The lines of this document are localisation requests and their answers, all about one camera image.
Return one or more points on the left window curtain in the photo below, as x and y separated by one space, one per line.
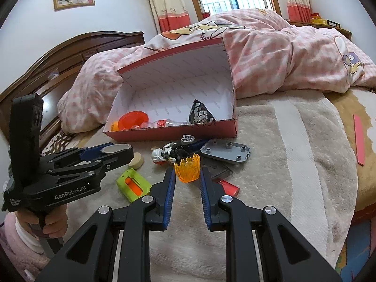
169 14

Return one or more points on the orange ball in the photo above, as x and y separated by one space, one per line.
115 126

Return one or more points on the grey building plate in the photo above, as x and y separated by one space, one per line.
226 151

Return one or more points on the pink checkered duvet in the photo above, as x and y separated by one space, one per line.
266 54

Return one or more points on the dark wooden headboard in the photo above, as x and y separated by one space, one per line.
53 74

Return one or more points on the black square case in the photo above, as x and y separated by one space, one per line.
216 169

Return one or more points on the orange translucent flame piece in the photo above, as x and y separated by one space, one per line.
188 170

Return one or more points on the wooden side table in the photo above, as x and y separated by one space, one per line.
344 32

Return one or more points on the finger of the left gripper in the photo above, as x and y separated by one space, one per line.
95 168
76 155

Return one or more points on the red plastic cone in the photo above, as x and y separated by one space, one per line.
132 120

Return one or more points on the pink nail file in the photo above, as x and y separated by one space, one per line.
359 140

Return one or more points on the pink sleeve forearm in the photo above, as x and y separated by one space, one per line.
23 249

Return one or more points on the red lighter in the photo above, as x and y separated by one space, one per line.
229 189

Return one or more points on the person's left hand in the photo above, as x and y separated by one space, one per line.
55 222

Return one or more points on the dark patterned pouch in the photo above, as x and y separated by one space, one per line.
199 114

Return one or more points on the green orange utility knife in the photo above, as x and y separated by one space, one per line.
133 185

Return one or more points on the clear plastic bottle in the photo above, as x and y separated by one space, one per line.
162 124

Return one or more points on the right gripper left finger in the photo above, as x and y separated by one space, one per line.
115 239

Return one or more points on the beige fleece blanket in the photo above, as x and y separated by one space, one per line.
301 162

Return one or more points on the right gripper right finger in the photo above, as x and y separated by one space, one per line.
261 244

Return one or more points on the yellow box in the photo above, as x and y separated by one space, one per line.
317 19

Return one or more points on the blue toy part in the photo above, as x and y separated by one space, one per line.
190 143

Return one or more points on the black tape roll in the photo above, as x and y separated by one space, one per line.
113 148

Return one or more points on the red cardboard box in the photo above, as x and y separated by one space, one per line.
165 85

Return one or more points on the round wooden chess piece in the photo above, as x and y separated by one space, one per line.
137 161

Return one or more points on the white black robot figure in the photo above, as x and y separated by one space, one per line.
170 153

